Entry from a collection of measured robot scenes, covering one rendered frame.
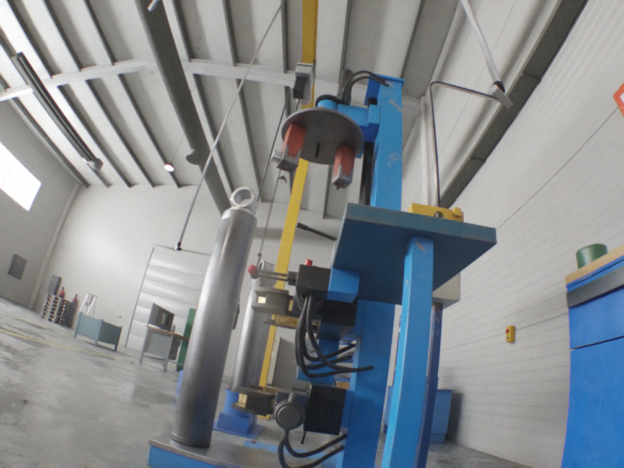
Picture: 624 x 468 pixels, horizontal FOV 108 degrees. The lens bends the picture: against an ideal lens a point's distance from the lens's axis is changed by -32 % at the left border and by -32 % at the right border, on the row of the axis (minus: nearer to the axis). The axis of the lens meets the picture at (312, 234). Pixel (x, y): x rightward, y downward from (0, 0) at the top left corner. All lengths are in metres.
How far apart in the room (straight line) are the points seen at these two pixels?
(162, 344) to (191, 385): 5.87
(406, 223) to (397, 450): 0.53
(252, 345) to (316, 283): 1.95
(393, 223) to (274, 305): 0.81
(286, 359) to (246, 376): 9.40
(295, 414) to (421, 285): 0.67
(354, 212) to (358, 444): 1.21
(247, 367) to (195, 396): 1.33
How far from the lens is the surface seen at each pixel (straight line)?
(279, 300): 1.49
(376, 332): 1.70
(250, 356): 3.01
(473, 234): 0.88
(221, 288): 1.76
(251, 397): 1.47
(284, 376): 12.37
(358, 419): 1.68
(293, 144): 2.11
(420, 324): 0.79
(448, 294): 2.06
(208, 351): 1.73
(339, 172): 2.16
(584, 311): 0.92
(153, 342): 7.69
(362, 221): 0.80
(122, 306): 14.64
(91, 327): 9.41
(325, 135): 2.26
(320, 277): 1.14
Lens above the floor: 0.65
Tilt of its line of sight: 24 degrees up
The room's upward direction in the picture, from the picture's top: 10 degrees clockwise
